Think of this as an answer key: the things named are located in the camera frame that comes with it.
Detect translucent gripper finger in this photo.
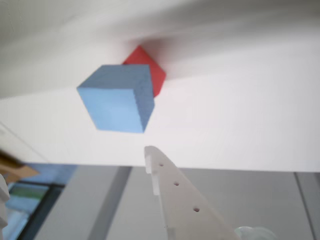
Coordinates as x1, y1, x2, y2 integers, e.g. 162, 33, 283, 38
233, 225, 280, 240

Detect brown cardboard box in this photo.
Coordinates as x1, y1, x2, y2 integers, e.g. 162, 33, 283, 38
0, 148, 40, 185

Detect red foam cube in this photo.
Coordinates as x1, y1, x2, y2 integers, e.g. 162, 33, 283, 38
122, 44, 167, 99

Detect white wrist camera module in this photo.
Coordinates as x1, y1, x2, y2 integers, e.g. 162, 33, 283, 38
0, 172, 11, 230

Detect blue foam cube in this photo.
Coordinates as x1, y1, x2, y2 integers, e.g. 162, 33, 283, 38
76, 64, 155, 134

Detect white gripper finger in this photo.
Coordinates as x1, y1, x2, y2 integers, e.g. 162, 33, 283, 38
144, 145, 237, 240

